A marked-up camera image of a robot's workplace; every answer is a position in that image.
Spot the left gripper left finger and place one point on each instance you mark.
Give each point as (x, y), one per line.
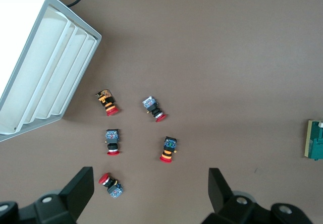
(75, 191)

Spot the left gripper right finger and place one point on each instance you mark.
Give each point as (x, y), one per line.
(222, 196)

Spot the red button orange relay block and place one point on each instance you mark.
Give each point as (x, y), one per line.
(106, 100)

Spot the white stepped storage bin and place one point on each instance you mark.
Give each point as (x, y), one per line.
(50, 70)

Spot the red mushroom button blue block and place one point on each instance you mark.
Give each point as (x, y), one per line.
(112, 137)
(114, 190)
(151, 105)

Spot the green load switch cream base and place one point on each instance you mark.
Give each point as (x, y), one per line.
(316, 140)

